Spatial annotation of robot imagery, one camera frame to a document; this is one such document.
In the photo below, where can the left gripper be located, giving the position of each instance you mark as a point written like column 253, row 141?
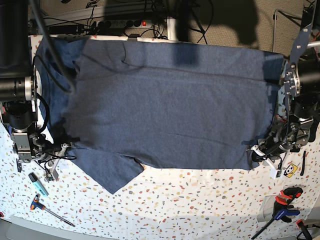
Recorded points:
column 272, row 154

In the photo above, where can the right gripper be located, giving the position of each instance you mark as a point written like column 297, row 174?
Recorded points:
column 47, row 155

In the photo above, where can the blue grey T-shirt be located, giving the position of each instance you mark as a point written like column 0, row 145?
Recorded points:
column 164, row 105

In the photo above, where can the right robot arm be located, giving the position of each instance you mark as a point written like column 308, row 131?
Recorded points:
column 23, row 111

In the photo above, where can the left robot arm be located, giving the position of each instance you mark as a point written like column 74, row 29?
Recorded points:
column 300, row 94

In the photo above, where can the blue black bar clamp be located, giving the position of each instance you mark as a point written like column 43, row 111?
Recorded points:
column 283, row 208
column 19, row 165

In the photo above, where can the teal highlighter marker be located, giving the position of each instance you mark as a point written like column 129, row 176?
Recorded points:
column 38, row 184

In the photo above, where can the yellow cartoon face sticker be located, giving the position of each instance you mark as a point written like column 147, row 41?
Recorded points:
column 290, row 170

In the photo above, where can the thin black pen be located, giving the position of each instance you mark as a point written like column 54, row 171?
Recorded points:
column 303, row 163

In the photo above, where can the clear plastic bag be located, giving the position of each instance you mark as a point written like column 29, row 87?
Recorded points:
column 266, row 210

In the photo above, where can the black game controller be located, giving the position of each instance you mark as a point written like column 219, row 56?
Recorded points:
column 310, row 126

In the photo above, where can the red black clamp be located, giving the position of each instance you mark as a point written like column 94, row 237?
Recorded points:
column 304, row 232

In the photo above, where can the white power strip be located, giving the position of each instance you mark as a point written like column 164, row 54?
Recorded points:
column 124, row 23

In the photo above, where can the white metal table leg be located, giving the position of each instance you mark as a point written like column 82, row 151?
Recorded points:
column 171, row 29

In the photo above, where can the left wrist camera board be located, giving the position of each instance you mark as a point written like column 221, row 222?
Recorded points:
column 275, row 173

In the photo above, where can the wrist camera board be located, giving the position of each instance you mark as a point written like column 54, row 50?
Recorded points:
column 275, row 173
column 49, row 177

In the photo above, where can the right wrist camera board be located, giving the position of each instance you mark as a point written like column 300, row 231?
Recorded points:
column 49, row 177

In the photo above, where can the orange handled T-handle screwdriver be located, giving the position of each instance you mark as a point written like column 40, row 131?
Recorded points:
column 36, row 204

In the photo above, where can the black table clamp bracket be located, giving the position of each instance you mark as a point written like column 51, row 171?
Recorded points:
column 133, row 37

